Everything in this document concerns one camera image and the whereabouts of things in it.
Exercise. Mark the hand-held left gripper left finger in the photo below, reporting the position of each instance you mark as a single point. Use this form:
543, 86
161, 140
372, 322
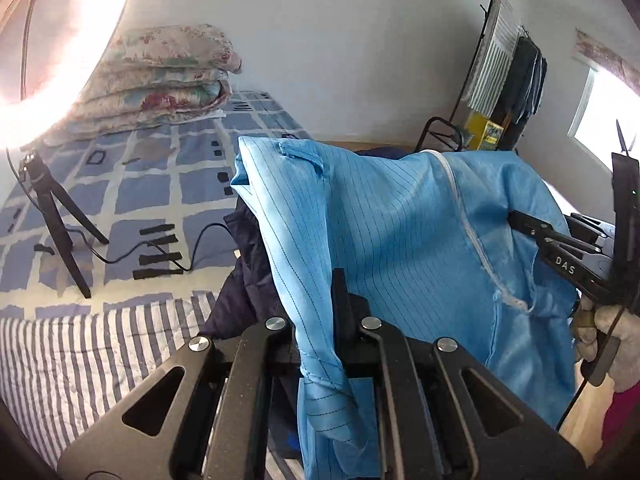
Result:
277, 342

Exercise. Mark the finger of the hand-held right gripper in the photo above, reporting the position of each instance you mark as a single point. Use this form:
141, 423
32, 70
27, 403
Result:
530, 225
590, 226

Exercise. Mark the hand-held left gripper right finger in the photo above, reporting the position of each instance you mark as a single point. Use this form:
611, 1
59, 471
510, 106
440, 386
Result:
345, 310

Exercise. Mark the light blue jacket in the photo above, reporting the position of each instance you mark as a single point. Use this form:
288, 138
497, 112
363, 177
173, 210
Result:
400, 220

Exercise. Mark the dark hanging clothes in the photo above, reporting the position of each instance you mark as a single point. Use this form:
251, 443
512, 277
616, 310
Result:
520, 90

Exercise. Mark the person's right hand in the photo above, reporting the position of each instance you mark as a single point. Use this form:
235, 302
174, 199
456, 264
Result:
627, 350

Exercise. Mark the navy padded jacket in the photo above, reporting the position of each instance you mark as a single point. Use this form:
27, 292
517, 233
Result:
245, 270

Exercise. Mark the yellow box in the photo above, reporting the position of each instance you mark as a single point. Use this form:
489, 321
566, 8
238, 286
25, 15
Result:
482, 132

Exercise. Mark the window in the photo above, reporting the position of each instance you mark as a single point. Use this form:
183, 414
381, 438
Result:
605, 115

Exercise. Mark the black tape strip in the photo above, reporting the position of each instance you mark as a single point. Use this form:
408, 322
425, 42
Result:
165, 240
157, 274
160, 258
157, 230

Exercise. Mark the striped hanging towel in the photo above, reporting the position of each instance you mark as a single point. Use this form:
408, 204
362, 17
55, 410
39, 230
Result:
492, 65

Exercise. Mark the blue checked bed sheet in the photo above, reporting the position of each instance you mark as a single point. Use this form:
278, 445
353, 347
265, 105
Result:
150, 180

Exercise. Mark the black tripod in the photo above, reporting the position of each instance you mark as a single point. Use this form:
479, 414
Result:
55, 210

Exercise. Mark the folded floral quilt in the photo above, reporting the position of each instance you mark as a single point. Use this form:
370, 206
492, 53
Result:
165, 80

